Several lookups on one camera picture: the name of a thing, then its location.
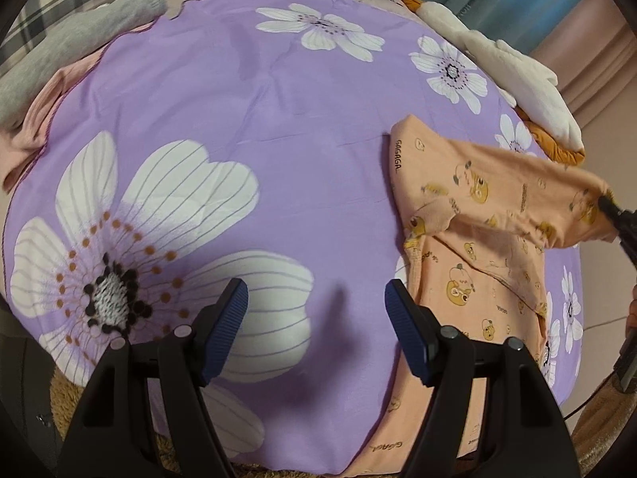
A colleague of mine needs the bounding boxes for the person's right hand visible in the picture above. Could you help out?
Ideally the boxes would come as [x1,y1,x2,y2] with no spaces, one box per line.
[625,285,637,333]

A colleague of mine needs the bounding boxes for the white goose plush toy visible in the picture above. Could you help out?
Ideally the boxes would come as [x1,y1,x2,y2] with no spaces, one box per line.
[403,0,585,166]

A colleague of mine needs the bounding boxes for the pink curtain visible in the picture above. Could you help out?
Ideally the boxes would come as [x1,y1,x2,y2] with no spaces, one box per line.
[531,0,636,127]

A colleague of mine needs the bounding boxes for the purple floral bed sheet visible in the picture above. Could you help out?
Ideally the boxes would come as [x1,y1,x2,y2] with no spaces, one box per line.
[1,0,584,476]

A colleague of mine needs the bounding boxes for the pink garment at bed edge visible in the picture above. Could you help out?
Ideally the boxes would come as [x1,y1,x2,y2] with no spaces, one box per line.
[1,22,156,191]

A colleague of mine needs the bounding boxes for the grey folded garment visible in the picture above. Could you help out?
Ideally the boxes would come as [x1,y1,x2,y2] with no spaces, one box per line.
[1,0,167,129]

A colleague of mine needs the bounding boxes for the white power cable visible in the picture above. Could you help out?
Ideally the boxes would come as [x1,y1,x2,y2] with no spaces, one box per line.
[582,314,631,331]

